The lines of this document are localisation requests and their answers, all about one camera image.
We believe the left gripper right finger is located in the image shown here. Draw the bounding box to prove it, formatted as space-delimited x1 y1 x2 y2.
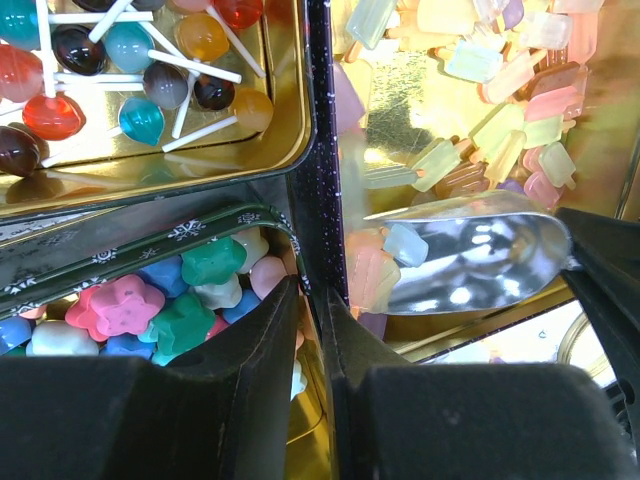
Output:
322 289 639 479

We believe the round jar lid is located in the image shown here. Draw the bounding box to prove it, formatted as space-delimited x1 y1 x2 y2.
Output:
556 312 616 387

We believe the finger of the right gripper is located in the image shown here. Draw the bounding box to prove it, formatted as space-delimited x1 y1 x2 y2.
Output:
554 205 640 381

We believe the tin of lollipops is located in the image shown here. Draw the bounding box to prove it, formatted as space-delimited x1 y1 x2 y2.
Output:
1 1 314 223

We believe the tin of star candies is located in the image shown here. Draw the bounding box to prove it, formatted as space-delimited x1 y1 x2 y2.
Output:
1 204 310 478

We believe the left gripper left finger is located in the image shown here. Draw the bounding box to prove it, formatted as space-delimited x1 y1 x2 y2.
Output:
1 276 299 479

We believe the tin of popsicle gummies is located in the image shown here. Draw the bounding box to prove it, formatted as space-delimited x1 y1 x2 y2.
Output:
290 1 639 362

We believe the metal candy scoop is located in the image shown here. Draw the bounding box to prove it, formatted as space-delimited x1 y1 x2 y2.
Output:
366 189 571 316

